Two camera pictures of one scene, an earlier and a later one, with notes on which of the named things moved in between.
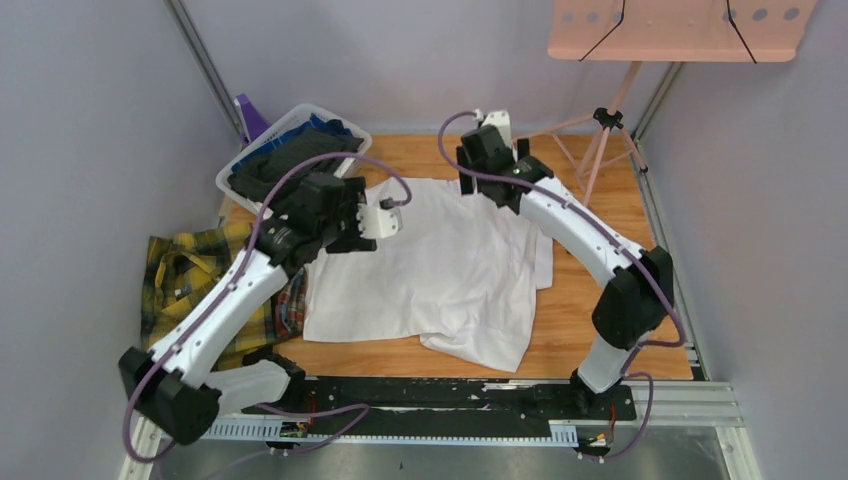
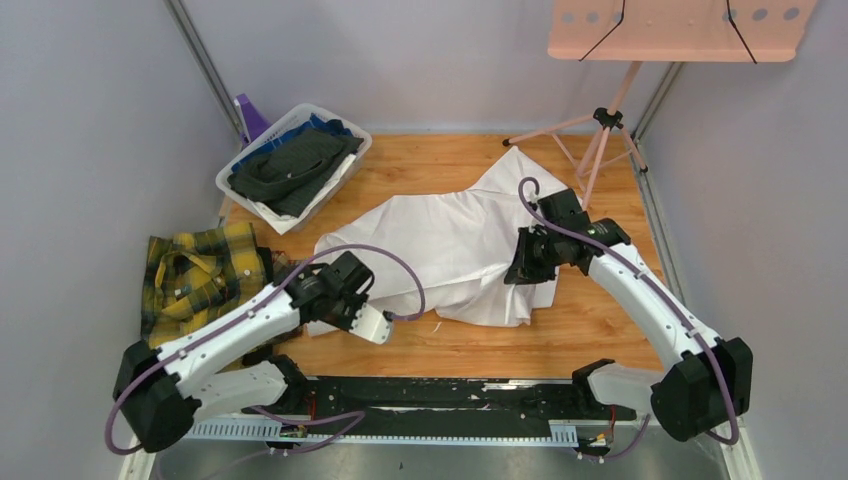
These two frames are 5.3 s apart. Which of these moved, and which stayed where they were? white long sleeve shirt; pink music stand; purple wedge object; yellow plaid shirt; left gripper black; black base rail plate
Moved: white long sleeve shirt; left gripper black
Stayed: black base rail plate; yellow plaid shirt; pink music stand; purple wedge object
